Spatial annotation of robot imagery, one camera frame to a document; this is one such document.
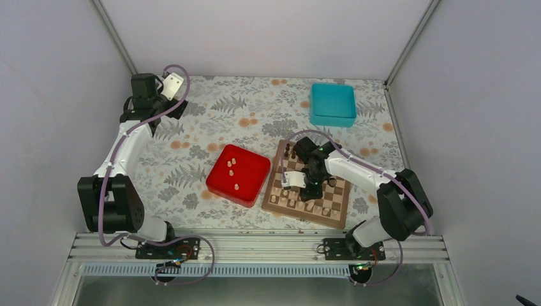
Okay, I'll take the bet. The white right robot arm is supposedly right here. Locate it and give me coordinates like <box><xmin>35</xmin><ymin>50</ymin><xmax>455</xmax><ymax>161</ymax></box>
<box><xmin>281</xmin><ymin>137</ymin><xmax>433</xmax><ymax>259</ymax></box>

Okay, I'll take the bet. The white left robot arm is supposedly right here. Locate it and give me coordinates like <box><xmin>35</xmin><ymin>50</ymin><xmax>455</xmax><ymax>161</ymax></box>
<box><xmin>77</xmin><ymin>71</ymin><xmax>191</xmax><ymax>258</ymax></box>

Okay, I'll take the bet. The wooden chessboard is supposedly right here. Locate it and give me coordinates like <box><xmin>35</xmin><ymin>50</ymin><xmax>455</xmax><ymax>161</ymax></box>
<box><xmin>262</xmin><ymin>150</ymin><xmax>350</xmax><ymax>230</ymax></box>

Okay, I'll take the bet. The teal square plastic bin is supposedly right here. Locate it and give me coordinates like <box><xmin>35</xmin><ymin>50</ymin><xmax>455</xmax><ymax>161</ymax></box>
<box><xmin>309</xmin><ymin>83</ymin><xmax>357</xmax><ymax>128</ymax></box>

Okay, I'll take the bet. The floral patterned table mat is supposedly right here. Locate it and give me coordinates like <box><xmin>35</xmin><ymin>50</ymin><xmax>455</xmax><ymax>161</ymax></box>
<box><xmin>131</xmin><ymin>76</ymin><xmax>404</xmax><ymax>230</ymax></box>

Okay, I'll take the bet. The red square plastic tray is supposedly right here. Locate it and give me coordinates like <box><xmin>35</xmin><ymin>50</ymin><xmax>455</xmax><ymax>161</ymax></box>
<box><xmin>205</xmin><ymin>144</ymin><xmax>271</xmax><ymax>208</ymax></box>

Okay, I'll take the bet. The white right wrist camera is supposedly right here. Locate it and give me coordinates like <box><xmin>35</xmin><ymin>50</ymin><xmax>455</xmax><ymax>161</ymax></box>
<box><xmin>281</xmin><ymin>171</ymin><xmax>306</xmax><ymax>189</ymax></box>

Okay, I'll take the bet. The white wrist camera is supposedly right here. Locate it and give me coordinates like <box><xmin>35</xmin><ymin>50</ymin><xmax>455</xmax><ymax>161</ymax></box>
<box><xmin>161</xmin><ymin>73</ymin><xmax>184</xmax><ymax>101</ymax></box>
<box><xmin>281</xmin><ymin>171</ymin><xmax>306</xmax><ymax>189</ymax></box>

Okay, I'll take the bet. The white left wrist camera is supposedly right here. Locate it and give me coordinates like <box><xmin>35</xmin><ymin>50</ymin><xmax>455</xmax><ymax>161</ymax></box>
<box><xmin>161</xmin><ymin>73</ymin><xmax>184</xmax><ymax>101</ymax></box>

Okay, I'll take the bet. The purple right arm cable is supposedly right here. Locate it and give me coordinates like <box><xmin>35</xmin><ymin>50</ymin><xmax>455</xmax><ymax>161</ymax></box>
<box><xmin>281</xmin><ymin>129</ymin><xmax>432</xmax><ymax>288</ymax></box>

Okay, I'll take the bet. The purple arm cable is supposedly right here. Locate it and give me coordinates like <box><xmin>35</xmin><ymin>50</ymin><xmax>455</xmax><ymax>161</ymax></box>
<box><xmin>281</xmin><ymin>129</ymin><xmax>432</xmax><ymax>288</ymax></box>
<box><xmin>97</xmin><ymin>64</ymin><xmax>216</xmax><ymax>287</ymax></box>

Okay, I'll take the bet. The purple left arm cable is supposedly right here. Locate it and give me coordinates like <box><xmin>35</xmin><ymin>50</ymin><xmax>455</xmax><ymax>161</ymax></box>
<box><xmin>97</xmin><ymin>64</ymin><xmax>216</xmax><ymax>287</ymax></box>

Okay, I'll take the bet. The aluminium corner frame post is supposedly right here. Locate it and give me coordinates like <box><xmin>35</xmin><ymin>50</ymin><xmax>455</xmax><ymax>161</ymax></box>
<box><xmin>89</xmin><ymin>0</ymin><xmax>138</xmax><ymax>75</ymax></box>

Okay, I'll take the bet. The aluminium front rail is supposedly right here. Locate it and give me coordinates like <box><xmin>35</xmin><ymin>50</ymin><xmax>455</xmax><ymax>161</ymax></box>
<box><xmin>52</xmin><ymin>229</ymin><xmax>463</xmax><ymax>305</ymax></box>

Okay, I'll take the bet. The right aluminium frame post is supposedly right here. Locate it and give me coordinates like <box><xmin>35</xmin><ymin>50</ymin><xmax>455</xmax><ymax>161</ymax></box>
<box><xmin>385</xmin><ymin>0</ymin><xmax>442</xmax><ymax>90</ymax></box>

